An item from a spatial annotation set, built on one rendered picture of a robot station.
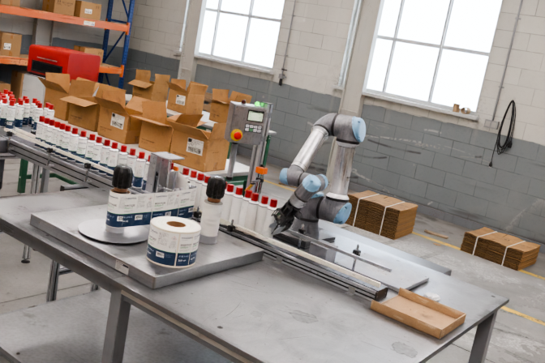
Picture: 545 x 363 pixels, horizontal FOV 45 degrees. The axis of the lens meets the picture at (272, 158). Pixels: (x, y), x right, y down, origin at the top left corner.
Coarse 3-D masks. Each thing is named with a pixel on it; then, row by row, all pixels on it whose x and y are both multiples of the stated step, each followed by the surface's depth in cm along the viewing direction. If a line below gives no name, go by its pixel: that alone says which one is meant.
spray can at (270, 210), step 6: (270, 204) 304; (276, 204) 303; (270, 210) 303; (270, 216) 303; (264, 222) 305; (270, 222) 303; (264, 228) 305; (270, 228) 304; (264, 234) 305; (270, 234) 305
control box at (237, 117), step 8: (232, 104) 318; (240, 104) 317; (248, 104) 323; (232, 112) 316; (240, 112) 315; (264, 112) 319; (232, 120) 316; (240, 120) 316; (232, 128) 316; (240, 128) 317; (224, 136) 325; (232, 136) 317; (248, 136) 319; (256, 136) 320; (256, 144) 322
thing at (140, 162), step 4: (140, 152) 354; (144, 152) 355; (140, 156) 354; (136, 160) 354; (140, 160) 354; (144, 160) 355; (136, 164) 354; (140, 164) 354; (144, 164) 356; (136, 168) 355; (140, 168) 354; (136, 172) 355; (140, 172) 355; (136, 176) 355; (140, 176) 355; (136, 180) 355; (140, 180) 356; (136, 184) 356; (140, 184) 357; (136, 188) 356; (140, 188) 358
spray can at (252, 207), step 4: (252, 196) 308; (256, 196) 307; (252, 200) 308; (256, 200) 308; (248, 204) 309; (252, 204) 307; (256, 204) 307; (248, 208) 308; (252, 208) 307; (256, 208) 308; (248, 212) 308; (252, 212) 308; (256, 212) 309; (248, 216) 308; (252, 216) 308; (248, 220) 309; (252, 220) 309; (244, 224) 311; (248, 224) 309; (252, 224) 309; (248, 228) 309; (252, 228) 310
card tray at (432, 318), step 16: (400, 288) 281; (384, 304) 268; (400, 304) 271; (416, 304) 274; (432, 304) 272; (400, 320) 253; (416, 320) 249; (432, 320) 260; (448, 320) 263; (464, 320) 264
